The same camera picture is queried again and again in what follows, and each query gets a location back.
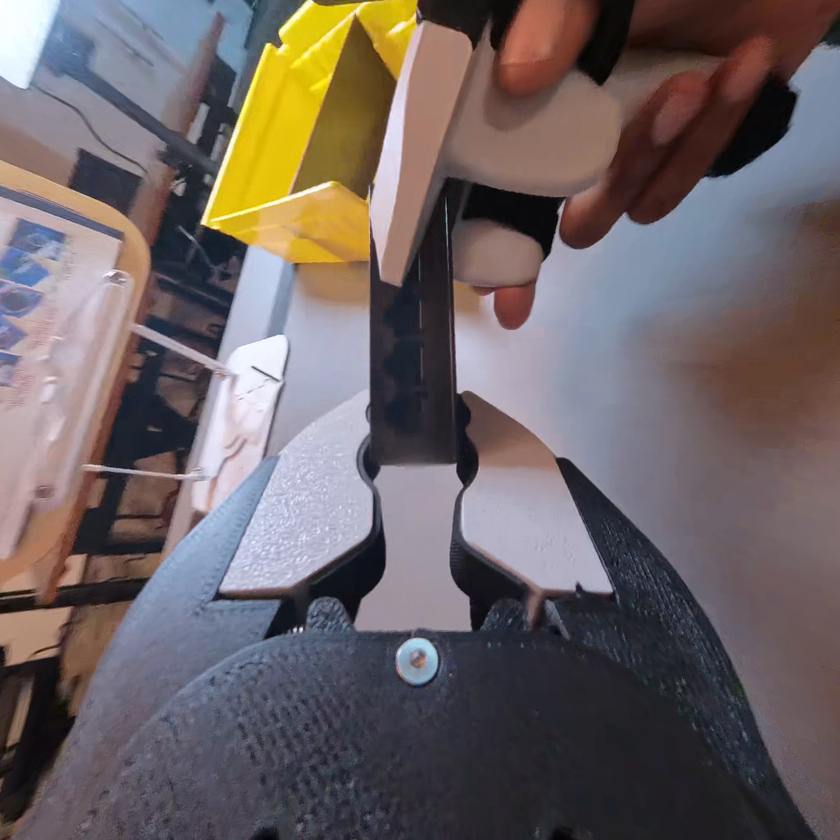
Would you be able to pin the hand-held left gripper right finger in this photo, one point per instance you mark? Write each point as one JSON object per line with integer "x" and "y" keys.
{"x": 525, "y": 518}

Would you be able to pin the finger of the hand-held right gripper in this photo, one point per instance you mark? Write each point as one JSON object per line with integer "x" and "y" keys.
{"x": 413, "y": 144}

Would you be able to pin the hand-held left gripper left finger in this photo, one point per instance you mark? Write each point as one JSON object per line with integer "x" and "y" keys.
{"x": 302, "y": 512}

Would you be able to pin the black rectangular port block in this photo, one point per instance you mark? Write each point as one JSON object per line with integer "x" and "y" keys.
{"x": 410, "y": 433}

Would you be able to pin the person's right hand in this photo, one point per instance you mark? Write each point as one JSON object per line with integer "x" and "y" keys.
{"x": 695, "y": 98}

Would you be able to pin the yellow plastic bin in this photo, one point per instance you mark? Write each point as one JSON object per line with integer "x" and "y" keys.
{"x": 282, "y": 216}

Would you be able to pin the metal standoff rod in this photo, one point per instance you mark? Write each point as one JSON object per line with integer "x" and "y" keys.
{"x": 177, "y": 351}
{"x": 144, "y": 470}

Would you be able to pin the clear acrylic panel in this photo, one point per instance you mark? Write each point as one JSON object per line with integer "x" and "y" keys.
{"x": 72, "y": 394}

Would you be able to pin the round wooden table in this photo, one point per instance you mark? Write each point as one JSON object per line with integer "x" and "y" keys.
{"x": 134, "y": 262}

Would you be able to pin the printed sheet with blue pictures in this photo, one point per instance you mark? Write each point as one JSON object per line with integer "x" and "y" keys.
{"x": 39, "y": 249}

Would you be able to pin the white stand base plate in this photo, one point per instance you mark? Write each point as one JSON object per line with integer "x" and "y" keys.
{"x": 246, "y": 400}

